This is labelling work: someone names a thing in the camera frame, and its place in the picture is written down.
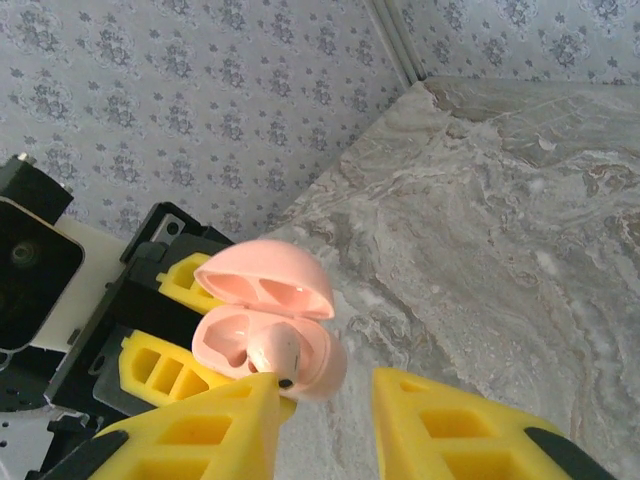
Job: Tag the aluminium frame corner post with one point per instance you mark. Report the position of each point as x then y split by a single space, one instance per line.
400 40

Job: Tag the white earbud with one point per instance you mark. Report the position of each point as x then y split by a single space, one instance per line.
277 350

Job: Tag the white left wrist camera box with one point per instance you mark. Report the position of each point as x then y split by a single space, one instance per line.
30 260

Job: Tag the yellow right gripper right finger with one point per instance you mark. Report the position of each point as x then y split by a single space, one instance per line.
450 435

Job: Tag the pink earbud charging case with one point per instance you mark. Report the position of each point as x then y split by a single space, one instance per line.
280 265

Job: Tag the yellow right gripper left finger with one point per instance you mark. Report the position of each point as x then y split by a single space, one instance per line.
210 440

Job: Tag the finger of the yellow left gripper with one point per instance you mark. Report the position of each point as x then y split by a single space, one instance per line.
150 345
182 285

